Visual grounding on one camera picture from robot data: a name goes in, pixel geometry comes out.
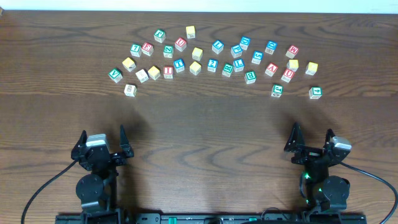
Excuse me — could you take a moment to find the blue 5 block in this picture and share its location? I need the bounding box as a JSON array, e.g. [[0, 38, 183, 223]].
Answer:
[[251, 50, 264, 65]]

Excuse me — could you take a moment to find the green 4 block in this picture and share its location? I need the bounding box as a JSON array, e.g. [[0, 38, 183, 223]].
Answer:
[[308, 86, 323, 100]]

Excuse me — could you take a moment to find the green 7 block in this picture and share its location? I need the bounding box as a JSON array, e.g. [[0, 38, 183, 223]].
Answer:
[[130, 44, 142, 57]]

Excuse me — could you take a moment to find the blue T block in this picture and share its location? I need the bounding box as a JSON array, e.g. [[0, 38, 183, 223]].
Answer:
[[174, 58, 185, 73]]

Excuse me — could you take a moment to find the red u block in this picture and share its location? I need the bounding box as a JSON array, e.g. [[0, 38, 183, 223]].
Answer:
[[281, 68, 295, 83], [175, 37, 187, 52]]

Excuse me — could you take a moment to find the green B block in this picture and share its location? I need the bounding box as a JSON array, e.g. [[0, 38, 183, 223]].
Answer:
[[244, 71, 257, 84]]

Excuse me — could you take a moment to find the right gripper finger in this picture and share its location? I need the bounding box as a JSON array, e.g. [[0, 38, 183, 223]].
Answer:
[[325, 129, 335, 146], [285, 122, 305, 151]]

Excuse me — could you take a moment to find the green R block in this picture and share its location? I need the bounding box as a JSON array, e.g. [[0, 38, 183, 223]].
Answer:
[[222, 63, 233, 77]]

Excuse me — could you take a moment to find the yellow G block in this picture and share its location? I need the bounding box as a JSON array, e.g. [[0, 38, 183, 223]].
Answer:
[[305, 62, 318, 76]]

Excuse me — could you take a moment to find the green Z block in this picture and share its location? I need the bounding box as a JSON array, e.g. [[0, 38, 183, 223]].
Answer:
[[163, 45, 174, 58]]

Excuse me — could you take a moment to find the blue L block lower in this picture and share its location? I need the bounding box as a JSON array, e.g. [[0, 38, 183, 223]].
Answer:
[[233, 58, 244, 72]]

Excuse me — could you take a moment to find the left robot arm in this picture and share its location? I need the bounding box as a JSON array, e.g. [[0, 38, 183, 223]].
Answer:
[[71, 126, 134, 223]]

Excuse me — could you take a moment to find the red A block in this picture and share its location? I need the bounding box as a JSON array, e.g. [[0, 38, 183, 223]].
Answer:
[[265, 63, 278, 77]]

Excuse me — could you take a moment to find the red U block left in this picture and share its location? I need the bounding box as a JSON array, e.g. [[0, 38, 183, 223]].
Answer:
[[175, 37, 187, 52]]

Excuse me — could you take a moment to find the yellow K block right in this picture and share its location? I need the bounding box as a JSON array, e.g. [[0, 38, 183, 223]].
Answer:
[[287, 59, 299, 72]]

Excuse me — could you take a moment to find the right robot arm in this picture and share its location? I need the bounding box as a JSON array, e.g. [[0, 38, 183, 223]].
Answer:
[[284, 123, 352, 223]]

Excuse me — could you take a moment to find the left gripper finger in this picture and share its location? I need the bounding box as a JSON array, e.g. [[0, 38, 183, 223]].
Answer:
[[77, 130, 87, 147], [119, 125, 131, 152]]

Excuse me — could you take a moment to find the pineapple picture block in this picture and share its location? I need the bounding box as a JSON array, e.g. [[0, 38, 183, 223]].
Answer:
[[124, 84, 137, 97]]

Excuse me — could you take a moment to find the blue 2 block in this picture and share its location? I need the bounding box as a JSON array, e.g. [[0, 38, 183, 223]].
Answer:
[[208, 58, 218, 72]]

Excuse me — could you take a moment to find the yellow S block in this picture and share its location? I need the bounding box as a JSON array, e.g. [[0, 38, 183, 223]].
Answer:
[[190, 61, 201, 76]]

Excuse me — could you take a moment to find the green j block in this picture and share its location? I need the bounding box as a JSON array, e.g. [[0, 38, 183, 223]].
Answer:
[[154, 29, 166, 43], [271, 84, 284, 98]]

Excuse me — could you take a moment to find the blue D block left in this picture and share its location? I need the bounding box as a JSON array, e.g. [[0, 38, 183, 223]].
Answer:
[[239, 36, 251, 50]]

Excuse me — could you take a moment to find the green J block top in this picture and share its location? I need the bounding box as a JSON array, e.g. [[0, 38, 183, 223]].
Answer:
[[154, 29, 166, 43]]

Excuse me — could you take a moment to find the red E block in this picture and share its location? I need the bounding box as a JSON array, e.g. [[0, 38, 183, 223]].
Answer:
[[141, 42, 154, 56]]

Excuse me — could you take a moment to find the plain I engraved block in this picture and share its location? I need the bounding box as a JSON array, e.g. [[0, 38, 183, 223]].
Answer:
[[136, 69, 149, 83]]

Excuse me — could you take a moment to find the yellow K block left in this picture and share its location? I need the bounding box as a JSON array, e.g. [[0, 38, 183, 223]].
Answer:
[[122, 57, 136, 72]]

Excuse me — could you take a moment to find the red U block right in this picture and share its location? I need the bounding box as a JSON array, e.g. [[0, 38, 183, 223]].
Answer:
[[281, 68, 295, 83]]

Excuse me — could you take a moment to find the blue d block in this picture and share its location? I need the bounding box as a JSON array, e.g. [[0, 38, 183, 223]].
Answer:
[[239, 36, 251, 50], [265, 40, 277, 55]]

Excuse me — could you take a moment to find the blue D block right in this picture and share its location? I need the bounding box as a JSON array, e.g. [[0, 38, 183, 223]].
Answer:
[[265, 40, 277, 55]]

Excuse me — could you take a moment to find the blue P block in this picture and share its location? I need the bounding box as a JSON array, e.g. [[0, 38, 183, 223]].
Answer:
[[231, 45, 243, 58]]

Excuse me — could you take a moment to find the green V block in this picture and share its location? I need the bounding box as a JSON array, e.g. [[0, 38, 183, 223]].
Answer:
[[108, 68, 123, 83]]

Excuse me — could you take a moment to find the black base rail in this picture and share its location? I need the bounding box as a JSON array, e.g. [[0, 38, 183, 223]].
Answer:
[[55, 212, 368, 224]]

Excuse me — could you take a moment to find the green J block right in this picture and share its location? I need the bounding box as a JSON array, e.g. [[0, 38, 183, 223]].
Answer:
[[271, 84, 284, 98]]

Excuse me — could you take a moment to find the yellow C block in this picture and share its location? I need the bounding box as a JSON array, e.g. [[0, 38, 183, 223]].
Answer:
[[192, 47, 203, 61]]

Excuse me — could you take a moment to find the yellow k block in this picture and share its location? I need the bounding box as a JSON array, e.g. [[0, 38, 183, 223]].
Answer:
[[122, 57, 136, 72], [287, 59, 299, 72]]

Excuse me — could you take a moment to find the red M block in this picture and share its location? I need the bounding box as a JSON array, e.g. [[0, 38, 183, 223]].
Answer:
[[285, 45, 299, 59]]

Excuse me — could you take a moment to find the red I block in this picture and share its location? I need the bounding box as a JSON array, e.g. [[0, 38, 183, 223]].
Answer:
[[163, 66, 174, 79]]

